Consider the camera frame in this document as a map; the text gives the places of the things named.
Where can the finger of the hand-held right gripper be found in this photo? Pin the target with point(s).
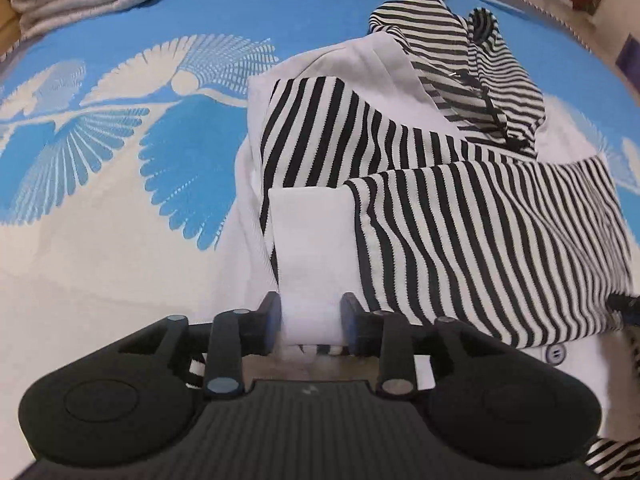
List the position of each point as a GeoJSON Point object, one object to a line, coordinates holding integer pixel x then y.
{"type": "Point", "coordinates": [625, 305]}

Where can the blue white printed blanket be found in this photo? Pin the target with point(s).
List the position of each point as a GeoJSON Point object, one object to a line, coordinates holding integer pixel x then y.
{"type": "Point", "coordinates": [115, 125]}

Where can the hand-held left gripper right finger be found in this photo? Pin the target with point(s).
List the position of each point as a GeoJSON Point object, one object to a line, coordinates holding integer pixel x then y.
{"type": "Point", "coordinates": [349, 329]}

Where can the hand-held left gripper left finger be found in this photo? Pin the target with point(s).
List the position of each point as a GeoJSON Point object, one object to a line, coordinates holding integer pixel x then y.
{"type": "Point", "coordinates": [273, 329]}

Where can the purple block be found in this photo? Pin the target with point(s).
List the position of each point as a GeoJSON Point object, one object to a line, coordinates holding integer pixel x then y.
{"type": "Point", "coordinates": [629, 57]}

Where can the white black striped hooded garment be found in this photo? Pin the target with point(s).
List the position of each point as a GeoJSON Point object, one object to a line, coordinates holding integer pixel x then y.
{"type": "Point", "coordinates": [450, 220]}

